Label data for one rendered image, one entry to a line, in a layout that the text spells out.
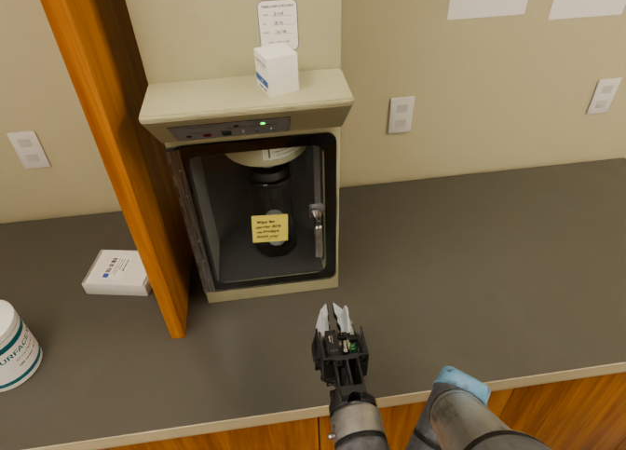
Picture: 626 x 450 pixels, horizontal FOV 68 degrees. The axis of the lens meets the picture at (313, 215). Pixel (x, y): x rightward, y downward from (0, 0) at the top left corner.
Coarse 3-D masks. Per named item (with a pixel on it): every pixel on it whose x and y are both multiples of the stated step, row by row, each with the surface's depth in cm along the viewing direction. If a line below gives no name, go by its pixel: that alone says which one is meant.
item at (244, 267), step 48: (192, 144) 84; (240, 144) 85; (288, 144) 86; (336, 144) 87; (192, 192) 90; (240, 192) 92; (288, 192) 93; (336, 192) 95; (240, 240) 100; (288, 240) 102; (240, 288) 110
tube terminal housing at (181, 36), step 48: (144, 0) 68; (192, 0) 69; (240, 0) 70; (336, 0) 72; (144, 48) 72; (192, 48) 73; (240, 48) 74; (336, 48) 77; (336, 240) 106; (288, 288) 114
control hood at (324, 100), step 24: (312, 72) 78; (336, 72) 77; (144, 96) 73; (168, 96) 72; (192, 96) 72; (216, 96) 72; (240, 96) 72; (264, 96) 71; (288, 96) 71; (312, 96) 71; (336, 96) 71; (144, 120) 68; (168, 120) 69; (192, 120) 69; (216, 120) 71; (240, 120) 72; (312, 120) 77; (336, 120) 79
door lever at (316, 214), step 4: (312, 212) 97; (316, 212) 97; (320, 212) 97; (312, 216) 98; (316, 216) 96; (316, 220) 95; (316, 224) 94; (320, 224) 94; (316, 228) 94; (320, 228) 94; (316, 232) 94; (320, 232) 94; (316, 236) 95; (320, 236) 95; (316, 240) 96; (320, 240) 96; (316, 244) 97; (320, 244) 97; (316, 248) 97; (320, 248) 97; (316, 252) 98; (320, 252) 98; (316, 256) 99; (320, 256) 99
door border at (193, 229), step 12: (180, 156) 84; (180, 168) 86; (180, 180) 88; (180, 192) 90; (192, 204) 92; (192, 216) 94; (192, 228) 96; (204, 252) 101; (204, 264) 103; (204, 276) 105
